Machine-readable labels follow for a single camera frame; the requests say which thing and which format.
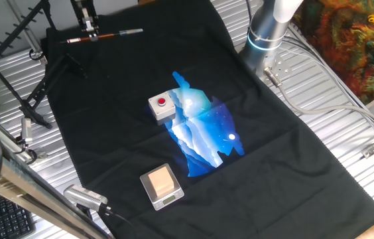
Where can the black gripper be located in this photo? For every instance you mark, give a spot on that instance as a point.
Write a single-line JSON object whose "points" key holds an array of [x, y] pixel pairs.
{"points": [[84, 6]]}

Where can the brown brush with clear cap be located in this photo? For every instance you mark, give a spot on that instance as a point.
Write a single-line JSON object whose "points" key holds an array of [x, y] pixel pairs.
{"points": [[114, 34]]}

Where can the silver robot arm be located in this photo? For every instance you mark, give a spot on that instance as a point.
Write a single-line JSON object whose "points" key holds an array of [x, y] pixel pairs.
{"points": [[266, 30]]}

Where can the grey box with red button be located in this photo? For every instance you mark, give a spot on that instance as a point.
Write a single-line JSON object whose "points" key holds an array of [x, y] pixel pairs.
{"points": [[163, 111]]}

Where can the wooden block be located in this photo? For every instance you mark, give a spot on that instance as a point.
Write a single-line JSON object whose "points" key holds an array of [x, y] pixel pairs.
{"points": [[160, 181]]}

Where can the black keyboard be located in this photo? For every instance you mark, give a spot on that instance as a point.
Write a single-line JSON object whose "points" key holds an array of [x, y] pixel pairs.
{"points": [[8, 219]]}

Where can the black cloth with blue print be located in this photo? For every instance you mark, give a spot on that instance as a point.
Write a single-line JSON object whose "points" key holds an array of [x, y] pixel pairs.
{"points": [[273, 172]]}

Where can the colourful painted cloth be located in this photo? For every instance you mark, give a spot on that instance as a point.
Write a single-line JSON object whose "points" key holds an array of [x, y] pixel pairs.
{"points": [[356, 53]]}

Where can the metal camera bracket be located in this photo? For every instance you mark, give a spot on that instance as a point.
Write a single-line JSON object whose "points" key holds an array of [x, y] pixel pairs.
{"points": [[26, 129]]}

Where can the silver depth camera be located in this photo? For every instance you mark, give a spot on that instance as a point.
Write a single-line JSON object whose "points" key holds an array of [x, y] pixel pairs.
{"points": [[84, 197]]}

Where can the aluminium frame bar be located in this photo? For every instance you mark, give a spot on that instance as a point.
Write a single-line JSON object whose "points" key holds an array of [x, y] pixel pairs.
{"points": [[24, 186]]}

